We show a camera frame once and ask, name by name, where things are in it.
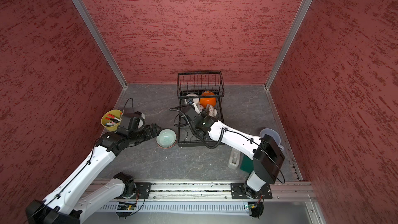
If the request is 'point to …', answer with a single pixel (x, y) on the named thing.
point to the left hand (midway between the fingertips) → (155, 135)
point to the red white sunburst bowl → (212, 112)
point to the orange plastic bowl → (205, 101)
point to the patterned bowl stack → (166, 148)
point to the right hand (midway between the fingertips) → (196, 117)
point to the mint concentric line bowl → (166, 137)
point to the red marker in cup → (112, 120)
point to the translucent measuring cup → (274, 135)
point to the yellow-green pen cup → (109, 125)
